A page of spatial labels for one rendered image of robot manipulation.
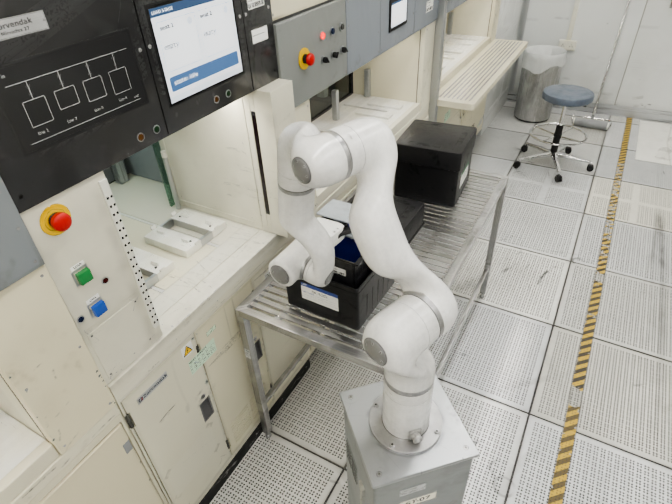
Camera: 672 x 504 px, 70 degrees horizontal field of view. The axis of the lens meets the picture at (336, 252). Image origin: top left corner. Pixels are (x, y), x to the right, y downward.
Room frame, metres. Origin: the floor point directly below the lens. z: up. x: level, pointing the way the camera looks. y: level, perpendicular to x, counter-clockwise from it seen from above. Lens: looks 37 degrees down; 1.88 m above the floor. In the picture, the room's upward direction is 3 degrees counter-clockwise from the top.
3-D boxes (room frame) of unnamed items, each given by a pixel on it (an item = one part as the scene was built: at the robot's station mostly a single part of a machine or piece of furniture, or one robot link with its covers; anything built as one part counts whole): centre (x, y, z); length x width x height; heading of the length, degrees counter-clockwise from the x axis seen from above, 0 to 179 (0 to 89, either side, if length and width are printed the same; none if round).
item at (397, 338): (0.71, -0.13, 1.07); 0.19 x 0.12 x 0.24; 131
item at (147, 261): (1.25, 0.69, 0.89); 0.22 x 0.21 x 0.04; 59
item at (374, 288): (1.25, -0.02, 0.85); 0.28 x 0.28 x 0.17; 58
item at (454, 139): (1.93, -0.46, 0.89); 0.29 x 0.29 x 0.25; 63
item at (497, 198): (1.59, -0.24, 0.38); 1.30 x 0.60 x 0.76; 149
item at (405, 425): (0.73, -0.16, 0.85); 0.19 x 0.19 x 0.18
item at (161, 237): (1.48, 0.55, 0.89); 0.22 x 0.21 x 0.04; 59
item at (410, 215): (1.59, -0.17, 0.83); 0.29 x 0.29 x 0.13; 58
